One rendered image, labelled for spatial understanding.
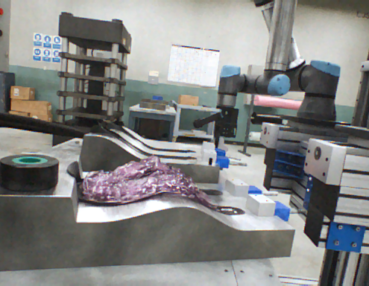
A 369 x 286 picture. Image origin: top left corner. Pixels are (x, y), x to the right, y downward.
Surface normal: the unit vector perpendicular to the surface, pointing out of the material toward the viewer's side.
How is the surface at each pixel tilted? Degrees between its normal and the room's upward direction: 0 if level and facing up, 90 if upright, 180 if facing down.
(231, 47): 90
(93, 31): 90
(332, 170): 90
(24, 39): 90
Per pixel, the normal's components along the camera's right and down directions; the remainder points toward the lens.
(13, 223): 0.28, 0.18
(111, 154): -0.02, 0.15
